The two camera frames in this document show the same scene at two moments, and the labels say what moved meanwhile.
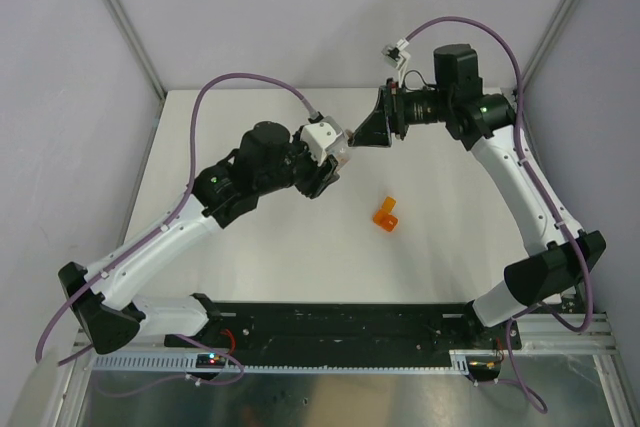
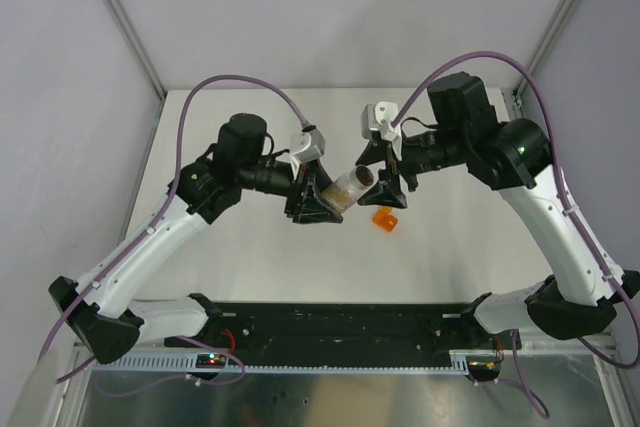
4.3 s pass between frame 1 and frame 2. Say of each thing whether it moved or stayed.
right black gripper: moved
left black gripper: moved
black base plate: stayed
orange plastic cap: stayed
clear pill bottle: moved
